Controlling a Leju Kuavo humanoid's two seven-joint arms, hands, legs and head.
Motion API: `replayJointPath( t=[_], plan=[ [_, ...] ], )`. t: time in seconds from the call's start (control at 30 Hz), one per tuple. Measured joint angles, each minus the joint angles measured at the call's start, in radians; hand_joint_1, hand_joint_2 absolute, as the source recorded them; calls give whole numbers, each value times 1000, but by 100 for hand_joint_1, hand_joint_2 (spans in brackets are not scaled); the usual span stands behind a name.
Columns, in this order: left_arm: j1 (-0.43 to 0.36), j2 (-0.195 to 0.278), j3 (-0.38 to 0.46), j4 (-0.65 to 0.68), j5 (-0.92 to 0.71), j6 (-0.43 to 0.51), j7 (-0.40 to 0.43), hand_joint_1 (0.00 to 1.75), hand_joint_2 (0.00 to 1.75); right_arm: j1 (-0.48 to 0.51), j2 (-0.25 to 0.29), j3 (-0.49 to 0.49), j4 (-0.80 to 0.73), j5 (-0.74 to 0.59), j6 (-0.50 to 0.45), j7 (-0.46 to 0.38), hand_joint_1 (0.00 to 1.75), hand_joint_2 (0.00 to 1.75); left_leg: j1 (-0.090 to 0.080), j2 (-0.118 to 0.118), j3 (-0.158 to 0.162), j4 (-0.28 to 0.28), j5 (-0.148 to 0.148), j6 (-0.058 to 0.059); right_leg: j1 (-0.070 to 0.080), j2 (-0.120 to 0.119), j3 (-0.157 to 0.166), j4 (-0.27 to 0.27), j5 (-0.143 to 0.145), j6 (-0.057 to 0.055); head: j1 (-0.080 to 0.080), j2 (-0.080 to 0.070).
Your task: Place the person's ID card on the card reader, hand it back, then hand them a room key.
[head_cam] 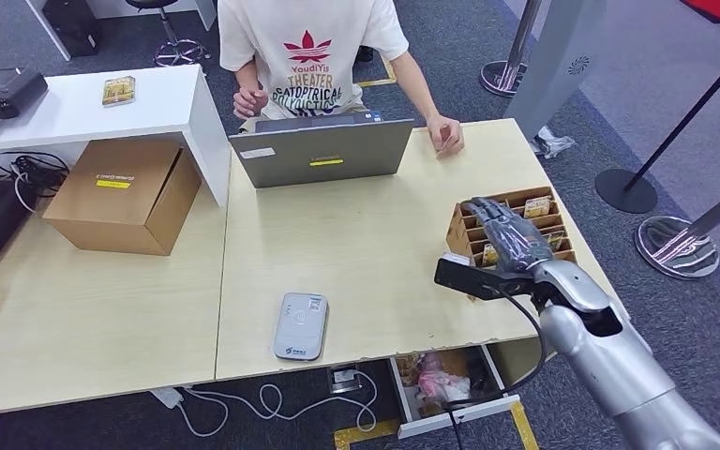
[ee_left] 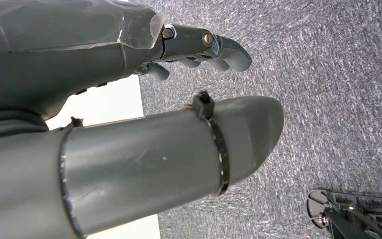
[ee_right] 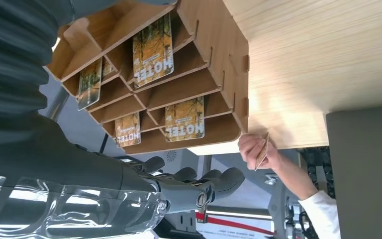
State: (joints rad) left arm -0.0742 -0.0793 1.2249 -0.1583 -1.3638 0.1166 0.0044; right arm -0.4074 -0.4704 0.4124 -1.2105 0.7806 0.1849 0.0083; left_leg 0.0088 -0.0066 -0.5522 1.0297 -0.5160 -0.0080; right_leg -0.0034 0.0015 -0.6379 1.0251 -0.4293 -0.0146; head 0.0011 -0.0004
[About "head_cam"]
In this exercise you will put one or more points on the person's right hand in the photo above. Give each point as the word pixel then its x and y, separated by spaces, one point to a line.
pixel 251 102

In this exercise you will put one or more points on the person's left hand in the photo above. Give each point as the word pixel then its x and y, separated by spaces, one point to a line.
pixel 447 133

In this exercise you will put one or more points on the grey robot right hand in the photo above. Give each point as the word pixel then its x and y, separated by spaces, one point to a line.
pixel 512 239

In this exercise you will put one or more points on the wooden card organizer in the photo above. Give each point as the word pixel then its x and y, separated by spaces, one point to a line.
pixel 459 233

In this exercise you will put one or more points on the grey card reader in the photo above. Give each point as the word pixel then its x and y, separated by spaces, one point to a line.
pixel 300 326

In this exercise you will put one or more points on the person's right forearm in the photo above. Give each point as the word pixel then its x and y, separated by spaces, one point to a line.
pixel 247 76

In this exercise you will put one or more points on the person's left forearm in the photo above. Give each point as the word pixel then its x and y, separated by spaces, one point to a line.
pixel 419 87

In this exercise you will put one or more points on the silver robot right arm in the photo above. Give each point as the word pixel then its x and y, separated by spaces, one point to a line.
pixel 621 366

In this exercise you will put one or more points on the yellow hotel key card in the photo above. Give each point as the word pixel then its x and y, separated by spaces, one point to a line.
pixel 537 207
pixel 490 256
pixel 556 241

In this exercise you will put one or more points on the person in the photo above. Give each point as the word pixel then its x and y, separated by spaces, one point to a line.
pixel 310 56

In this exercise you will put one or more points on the yellow card pack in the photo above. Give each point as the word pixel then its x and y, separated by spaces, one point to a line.
pixel 118 91

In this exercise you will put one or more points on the grey laptop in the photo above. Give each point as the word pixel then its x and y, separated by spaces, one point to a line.
pixel 323 152

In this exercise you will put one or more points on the black chrome stool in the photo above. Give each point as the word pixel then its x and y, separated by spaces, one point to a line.
pixel 177 49

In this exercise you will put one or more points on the crumpled clear plastic bag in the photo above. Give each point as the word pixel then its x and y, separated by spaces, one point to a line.
pixel 550 143

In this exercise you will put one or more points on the grey kiosk pillar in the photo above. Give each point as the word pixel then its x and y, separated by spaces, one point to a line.
pixel 554 68

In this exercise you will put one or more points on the white desk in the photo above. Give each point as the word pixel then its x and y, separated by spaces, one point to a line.
pixel 124 6

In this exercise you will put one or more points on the pink plastic bag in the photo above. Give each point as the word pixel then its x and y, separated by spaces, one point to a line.
pixel 442 385

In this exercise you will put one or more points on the brown cardboard box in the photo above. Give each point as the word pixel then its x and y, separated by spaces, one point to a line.
pixel 113 199

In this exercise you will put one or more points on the white desk shelf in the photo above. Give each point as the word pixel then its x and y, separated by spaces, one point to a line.
pixel 74 112

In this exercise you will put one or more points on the white open drawer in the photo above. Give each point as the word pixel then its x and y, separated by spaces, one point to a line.
pixel 404 397

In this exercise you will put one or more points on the black computer tower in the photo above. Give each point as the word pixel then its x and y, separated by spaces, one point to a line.
pixel 73 28

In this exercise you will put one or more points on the metal floor socket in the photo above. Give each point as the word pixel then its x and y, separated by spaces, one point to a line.
pixel 344 379

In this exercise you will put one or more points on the black controller device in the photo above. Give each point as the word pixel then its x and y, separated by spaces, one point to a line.
pixel 6 90

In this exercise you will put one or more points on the white power adapter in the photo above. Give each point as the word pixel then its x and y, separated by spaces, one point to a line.
pixel 166 398

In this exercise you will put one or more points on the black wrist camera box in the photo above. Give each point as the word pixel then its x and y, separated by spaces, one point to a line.
pixel 472 279

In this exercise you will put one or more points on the chrome stanchion post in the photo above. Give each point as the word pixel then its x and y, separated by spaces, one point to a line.
pixel 504 77
pixel 678 248

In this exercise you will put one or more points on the black stanchion post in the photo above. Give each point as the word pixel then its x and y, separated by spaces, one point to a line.
pixel 625 190

